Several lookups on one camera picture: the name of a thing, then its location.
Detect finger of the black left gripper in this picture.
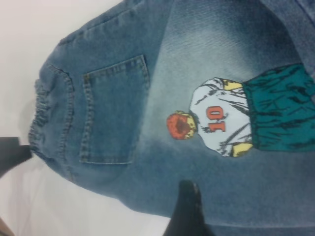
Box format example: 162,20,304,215
0,136,34,180

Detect blue denim jeans with print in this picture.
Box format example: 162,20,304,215
28,0,315,236

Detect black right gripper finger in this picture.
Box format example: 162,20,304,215
166,180,210,236

